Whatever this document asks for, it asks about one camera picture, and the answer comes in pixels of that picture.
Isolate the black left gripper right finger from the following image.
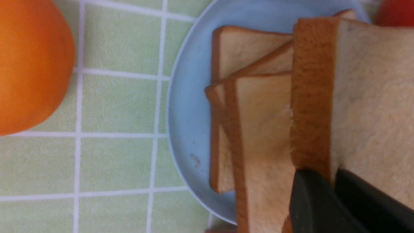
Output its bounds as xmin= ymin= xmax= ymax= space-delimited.
xmin=335 ymin=169 xmax=414 ymax=233

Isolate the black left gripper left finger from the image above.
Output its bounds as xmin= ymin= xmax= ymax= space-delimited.
xmin=289 ymin=170 xmax=369 ymax=233

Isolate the light blue bread plate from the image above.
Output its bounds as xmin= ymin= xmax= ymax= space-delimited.
xmin=166 ymin=0 xmax=372 ymax=225

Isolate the red tomato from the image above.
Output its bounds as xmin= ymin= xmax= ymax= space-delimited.
xmin=374 ymin=0 xmax=414 ymax=28

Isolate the green checkered tablecloth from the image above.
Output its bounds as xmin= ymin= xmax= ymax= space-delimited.
xmin=1 ymin=0 xmax=238 ymax=233

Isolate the orange mandarin fruit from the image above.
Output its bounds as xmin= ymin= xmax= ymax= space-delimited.
xmin=0 ymin=0 xmax=76 ymax=136

